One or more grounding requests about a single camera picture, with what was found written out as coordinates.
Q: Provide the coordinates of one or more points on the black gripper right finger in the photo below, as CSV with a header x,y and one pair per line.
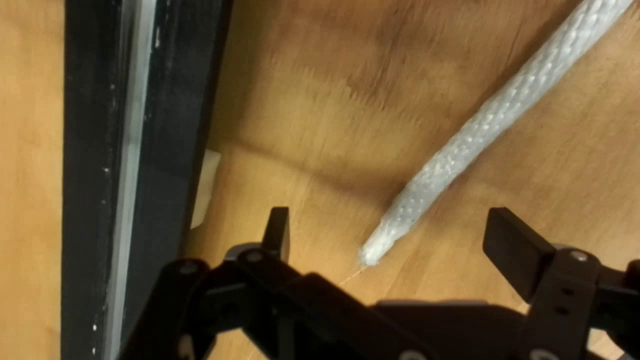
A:
x,y
572,300

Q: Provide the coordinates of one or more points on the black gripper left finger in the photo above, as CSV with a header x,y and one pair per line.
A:
x,y
266,306

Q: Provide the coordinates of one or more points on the long black platform rail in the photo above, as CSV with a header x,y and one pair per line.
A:
x,y
92,167

